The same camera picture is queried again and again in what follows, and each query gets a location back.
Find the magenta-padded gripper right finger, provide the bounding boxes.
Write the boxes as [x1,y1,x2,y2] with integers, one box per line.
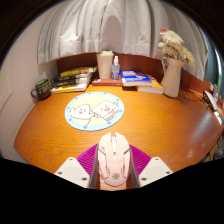
[127,143,174,189]

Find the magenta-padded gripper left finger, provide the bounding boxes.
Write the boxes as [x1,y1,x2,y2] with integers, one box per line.
[54,143,100,189]

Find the pale pink computer mouse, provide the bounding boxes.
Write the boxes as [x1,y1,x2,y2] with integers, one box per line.
[97,131,135,188]

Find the round cartoon-print mouse pad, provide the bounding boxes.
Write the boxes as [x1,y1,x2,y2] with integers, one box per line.
[64,91,125,132]

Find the yellow and white book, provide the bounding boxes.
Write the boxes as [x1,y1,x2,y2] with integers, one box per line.
[51,83,90,94]

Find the orange book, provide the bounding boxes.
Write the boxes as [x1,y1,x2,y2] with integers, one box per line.
[136,74,165,95]

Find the dark mug with green interior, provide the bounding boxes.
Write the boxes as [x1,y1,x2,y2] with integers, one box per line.
[30,77,53,101]

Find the white device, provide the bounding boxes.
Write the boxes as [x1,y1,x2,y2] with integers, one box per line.
[202,89,219,112]

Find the white ceramic pitcher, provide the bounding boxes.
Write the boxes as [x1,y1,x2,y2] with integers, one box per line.
[160,56,186,98]

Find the red-brown book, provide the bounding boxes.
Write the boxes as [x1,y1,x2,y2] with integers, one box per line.
[91,77,124,87]

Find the clear spray bottle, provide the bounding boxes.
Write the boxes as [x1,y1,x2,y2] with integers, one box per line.
[111,55,121,81]

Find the cream lidded tumbler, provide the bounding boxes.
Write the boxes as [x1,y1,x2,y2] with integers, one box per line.
[96,49,115,80]

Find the dried cream flowers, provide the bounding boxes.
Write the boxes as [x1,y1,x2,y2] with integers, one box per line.
[157,28,197,68]

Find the white curtain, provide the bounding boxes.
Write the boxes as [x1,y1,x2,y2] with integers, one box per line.
[37,0,209,81]

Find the black cable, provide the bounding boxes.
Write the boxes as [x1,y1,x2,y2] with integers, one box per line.
[181,85,206,103]

